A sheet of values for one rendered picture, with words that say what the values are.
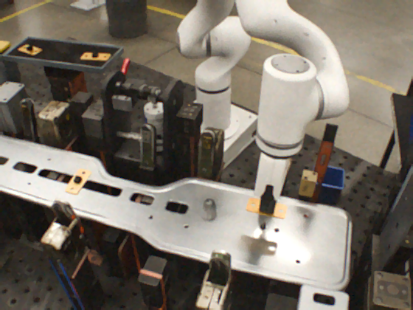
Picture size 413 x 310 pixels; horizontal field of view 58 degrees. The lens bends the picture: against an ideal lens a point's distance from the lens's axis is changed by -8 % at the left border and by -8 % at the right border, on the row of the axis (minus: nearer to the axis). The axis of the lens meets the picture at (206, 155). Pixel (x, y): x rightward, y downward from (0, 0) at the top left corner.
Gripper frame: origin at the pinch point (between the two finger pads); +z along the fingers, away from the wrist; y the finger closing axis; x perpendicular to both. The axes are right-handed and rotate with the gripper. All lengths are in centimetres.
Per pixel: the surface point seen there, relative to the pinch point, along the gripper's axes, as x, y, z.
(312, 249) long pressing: 11.4, 2.8, 9.1
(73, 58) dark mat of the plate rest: -63, -31, -7
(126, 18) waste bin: -171, -265, 87
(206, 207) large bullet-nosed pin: -13.0, 1.1, 5.1
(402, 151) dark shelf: 32.9, -33.6, 6.2
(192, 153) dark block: -22.5, -18.5, 9.0
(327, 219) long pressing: 14.0, -6.4, 9.1
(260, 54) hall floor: -42, -271, 109
